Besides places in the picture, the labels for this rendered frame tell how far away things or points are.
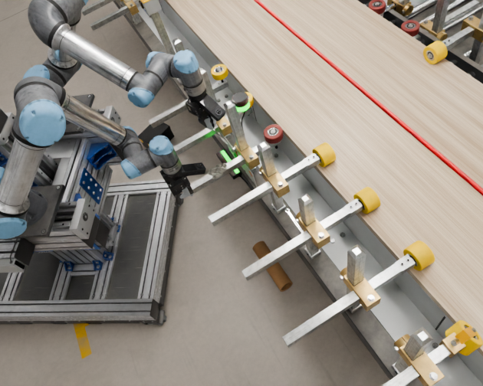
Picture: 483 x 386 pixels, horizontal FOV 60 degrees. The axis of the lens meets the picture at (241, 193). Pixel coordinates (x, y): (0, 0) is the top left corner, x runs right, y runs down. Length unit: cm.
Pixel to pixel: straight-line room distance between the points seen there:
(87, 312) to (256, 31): 171
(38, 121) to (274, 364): 161
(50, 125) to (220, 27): 132
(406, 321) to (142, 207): 163
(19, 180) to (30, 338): 160
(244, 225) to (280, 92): 98
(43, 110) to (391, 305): 133
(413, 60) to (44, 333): 245
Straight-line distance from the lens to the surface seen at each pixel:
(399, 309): 169
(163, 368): 243
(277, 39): 219
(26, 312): 268
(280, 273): 232
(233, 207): 151
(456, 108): 184
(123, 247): 252
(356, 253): 115
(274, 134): 175
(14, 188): 145
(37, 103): 127
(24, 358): 286
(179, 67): 144
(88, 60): 149
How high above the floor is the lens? 223
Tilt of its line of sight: 56 degrees down
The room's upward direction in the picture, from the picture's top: 21 degrees counter-clockwise
